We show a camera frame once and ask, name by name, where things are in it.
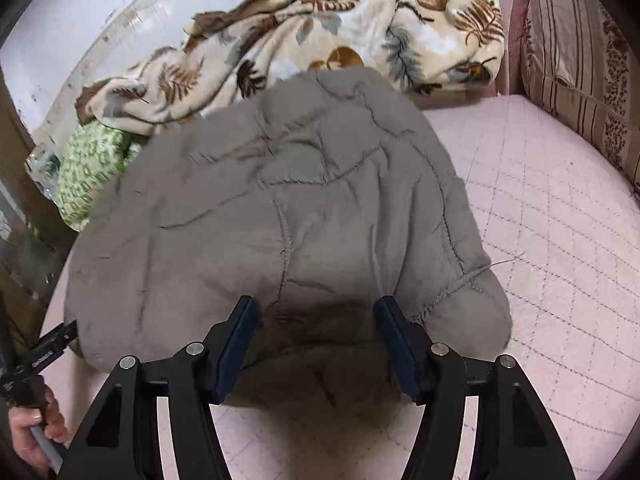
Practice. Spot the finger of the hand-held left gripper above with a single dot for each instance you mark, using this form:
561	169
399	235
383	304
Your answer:
59	336

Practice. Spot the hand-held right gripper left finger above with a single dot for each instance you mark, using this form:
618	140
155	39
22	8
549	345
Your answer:
235	355

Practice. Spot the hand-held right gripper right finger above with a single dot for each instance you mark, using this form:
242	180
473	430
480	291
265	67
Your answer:
400	355

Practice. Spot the grey hooded puffer jacket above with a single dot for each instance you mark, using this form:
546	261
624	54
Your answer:
300	210

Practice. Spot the person's left hand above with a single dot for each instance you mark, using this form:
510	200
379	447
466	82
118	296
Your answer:
25	425

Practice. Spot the green and white pillow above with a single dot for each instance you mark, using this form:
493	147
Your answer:
85	180

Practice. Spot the clear plastic bag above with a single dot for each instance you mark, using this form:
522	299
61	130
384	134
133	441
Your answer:
39	170

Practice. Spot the brown wooden cabinet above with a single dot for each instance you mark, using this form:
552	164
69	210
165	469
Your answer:
12	130

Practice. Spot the leaf print fleece blanket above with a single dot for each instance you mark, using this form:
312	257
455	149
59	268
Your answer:
310	25

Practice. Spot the striped floral pillow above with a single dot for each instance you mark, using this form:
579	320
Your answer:
570	60

